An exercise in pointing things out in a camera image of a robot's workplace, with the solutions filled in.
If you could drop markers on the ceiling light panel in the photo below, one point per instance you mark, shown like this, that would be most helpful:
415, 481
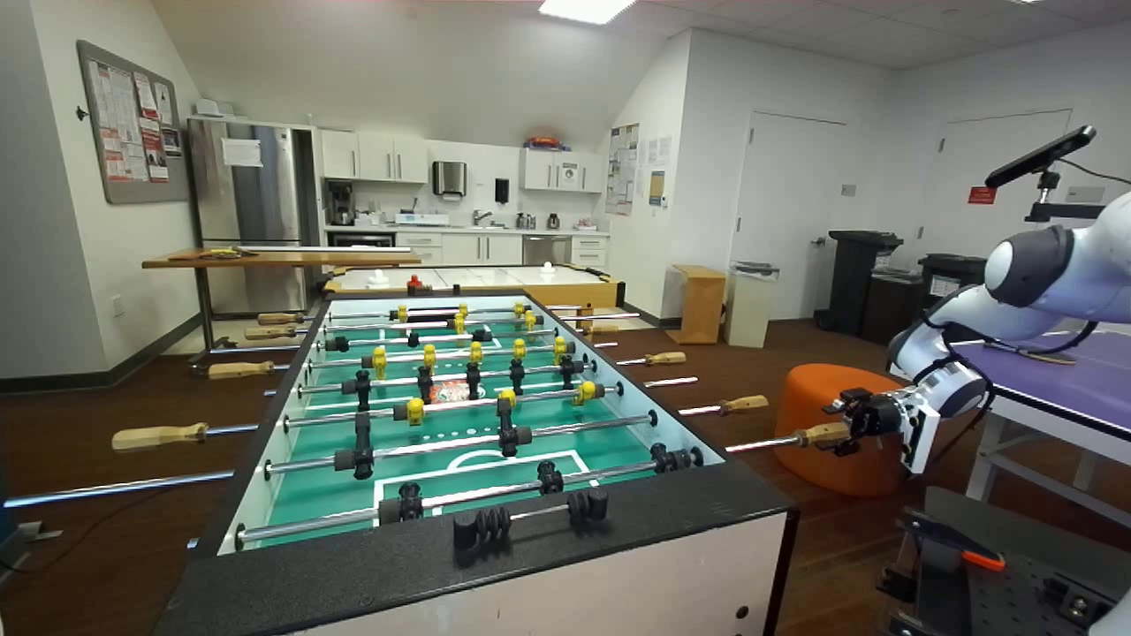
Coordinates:
590, 10

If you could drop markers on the black coffee machine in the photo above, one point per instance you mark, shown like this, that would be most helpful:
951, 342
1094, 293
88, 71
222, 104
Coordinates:
340, 204

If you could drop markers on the foosball table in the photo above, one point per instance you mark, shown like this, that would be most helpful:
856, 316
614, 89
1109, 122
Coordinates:
568, 589

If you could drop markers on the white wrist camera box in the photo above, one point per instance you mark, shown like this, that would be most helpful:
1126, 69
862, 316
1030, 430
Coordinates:
921, 435

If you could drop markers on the red wall sign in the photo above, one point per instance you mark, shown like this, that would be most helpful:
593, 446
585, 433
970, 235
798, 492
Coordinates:
983, 195

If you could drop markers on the high wooden table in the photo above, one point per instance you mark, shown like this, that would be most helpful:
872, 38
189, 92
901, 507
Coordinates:
282, 258

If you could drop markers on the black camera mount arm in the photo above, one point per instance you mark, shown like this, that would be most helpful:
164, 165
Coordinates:
1061, 209

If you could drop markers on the steel rod with yellow figures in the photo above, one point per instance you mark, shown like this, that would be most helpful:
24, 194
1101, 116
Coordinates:
410, 412
431, 356

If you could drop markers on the black score counter beads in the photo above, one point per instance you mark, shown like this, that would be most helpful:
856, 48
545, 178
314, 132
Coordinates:
482, 535

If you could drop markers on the white wall cabinets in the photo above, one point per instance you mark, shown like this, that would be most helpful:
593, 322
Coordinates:
374, 158
564, 172

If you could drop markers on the white door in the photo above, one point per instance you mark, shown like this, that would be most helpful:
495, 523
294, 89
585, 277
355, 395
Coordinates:
784, 214

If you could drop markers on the white kitchen counter unit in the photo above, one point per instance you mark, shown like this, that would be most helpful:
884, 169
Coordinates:
472, 248

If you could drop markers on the white trash can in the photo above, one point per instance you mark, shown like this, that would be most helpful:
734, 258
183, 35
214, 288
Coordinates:
754, 308

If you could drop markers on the tall black trash bin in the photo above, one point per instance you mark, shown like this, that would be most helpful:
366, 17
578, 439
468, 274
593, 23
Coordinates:
856, 286

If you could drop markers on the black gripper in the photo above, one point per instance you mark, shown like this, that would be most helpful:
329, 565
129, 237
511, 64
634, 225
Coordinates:
884, 419

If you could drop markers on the stainless steel refrigerator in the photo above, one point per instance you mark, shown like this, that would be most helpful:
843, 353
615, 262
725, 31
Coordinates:
246, 217

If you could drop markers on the steel rod with black figures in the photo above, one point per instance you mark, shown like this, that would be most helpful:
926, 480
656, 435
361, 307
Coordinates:
507, 439
472, 381
548, 475

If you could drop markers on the grey robot mounting platform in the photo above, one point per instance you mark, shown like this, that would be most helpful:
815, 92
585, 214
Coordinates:
1038, 553

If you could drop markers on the yellow wall notice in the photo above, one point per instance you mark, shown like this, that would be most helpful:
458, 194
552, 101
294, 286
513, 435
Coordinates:
656, 194

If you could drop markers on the grey bulletin board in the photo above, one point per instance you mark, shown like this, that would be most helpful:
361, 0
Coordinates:
131, 122

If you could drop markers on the steel paper towel dispenser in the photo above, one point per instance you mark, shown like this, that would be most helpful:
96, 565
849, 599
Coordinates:
451, 178

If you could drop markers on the orange round ottoman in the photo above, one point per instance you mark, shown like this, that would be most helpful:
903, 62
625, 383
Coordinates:
815, 395

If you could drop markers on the black soap dispenser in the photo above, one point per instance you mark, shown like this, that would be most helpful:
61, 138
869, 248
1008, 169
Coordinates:
505, 194

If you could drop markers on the large wall poster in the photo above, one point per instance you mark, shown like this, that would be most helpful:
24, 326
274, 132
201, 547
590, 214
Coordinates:
625, 172

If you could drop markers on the red air hockey pusher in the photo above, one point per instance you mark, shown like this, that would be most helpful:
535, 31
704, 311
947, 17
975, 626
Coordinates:
415, 286

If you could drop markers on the black bar camera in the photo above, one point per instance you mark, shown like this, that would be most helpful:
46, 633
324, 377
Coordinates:
1044, 158

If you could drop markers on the red item on cabinet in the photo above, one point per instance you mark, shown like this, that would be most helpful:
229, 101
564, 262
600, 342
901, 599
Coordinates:
545, 143

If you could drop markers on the small black trash bin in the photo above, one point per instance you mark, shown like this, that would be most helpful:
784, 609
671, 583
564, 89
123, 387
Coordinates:
891, 308

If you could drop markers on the white air hockey table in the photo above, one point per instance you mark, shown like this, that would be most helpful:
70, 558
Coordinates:
495, 282

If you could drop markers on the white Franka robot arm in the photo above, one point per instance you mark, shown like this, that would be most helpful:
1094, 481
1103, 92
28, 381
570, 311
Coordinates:
1038, 267

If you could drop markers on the purple table tennis table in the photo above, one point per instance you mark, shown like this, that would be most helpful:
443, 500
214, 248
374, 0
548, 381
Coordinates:
1061, 383

